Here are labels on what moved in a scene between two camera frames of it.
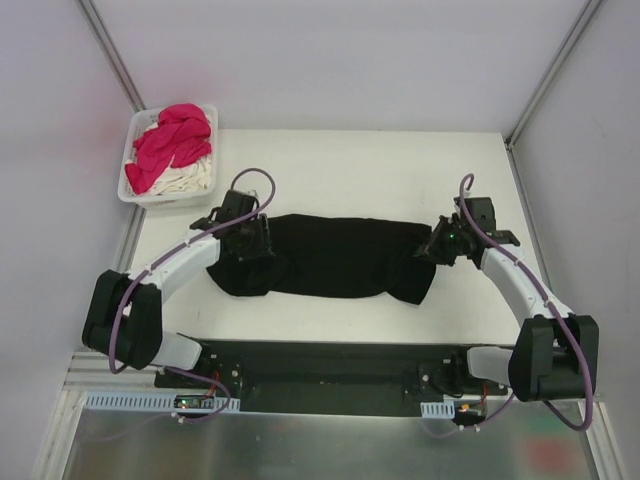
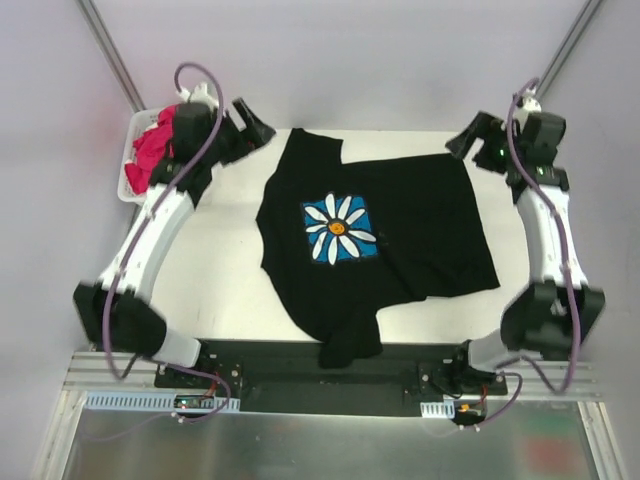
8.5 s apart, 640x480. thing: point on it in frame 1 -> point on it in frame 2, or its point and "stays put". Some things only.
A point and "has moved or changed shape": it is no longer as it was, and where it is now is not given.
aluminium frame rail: (91, 372) stays put
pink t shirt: (182, 134) stays put
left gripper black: (257, 238) -> (236, 133)
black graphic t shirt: (327, 254) has moved or changed shape
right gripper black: (435, 245) -> (481, 145)
